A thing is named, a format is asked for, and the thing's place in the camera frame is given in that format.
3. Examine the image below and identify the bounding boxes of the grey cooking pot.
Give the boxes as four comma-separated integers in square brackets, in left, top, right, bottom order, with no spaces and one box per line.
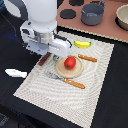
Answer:
[81,0,106,26]

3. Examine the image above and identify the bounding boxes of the brown toy stove board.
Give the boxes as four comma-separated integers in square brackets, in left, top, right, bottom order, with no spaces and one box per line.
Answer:
[57,0,128,43]

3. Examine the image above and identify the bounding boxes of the fork with orange handle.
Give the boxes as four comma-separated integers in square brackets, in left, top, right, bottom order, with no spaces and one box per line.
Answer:
[44,71,85,89]

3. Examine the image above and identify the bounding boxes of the red toy tomato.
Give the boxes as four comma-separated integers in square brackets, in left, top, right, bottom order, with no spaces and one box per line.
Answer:
[64,56,76,70]

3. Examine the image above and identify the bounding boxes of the knife with orange handle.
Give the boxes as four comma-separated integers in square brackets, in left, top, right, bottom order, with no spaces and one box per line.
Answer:
[78,54,97,62]

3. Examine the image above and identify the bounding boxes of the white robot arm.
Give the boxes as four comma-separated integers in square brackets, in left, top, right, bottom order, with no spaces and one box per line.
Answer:
[3,0,71,57]

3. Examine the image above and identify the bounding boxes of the black round stove burner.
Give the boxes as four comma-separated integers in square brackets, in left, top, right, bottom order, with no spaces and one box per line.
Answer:
[60,9,76,19]

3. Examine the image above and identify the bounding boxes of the brown toy sausage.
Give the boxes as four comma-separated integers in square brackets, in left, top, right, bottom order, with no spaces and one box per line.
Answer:
[38,52,51,66]

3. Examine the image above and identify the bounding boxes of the beige bowl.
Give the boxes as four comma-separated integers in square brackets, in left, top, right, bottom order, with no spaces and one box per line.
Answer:
[116,4,128,30]

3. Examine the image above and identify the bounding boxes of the white woven placemat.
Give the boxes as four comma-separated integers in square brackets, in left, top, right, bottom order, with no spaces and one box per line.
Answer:
[14,31,114,128]

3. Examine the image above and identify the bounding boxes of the yellow toy banana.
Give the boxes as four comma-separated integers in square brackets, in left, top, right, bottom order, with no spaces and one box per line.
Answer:
[74,41,91,48]

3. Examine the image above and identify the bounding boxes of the round beige plate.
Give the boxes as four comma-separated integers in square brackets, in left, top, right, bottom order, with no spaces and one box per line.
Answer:
[56,56,83,78]

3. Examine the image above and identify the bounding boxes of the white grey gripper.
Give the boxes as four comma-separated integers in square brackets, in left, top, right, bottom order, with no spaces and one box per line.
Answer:
[20,21,71,57]

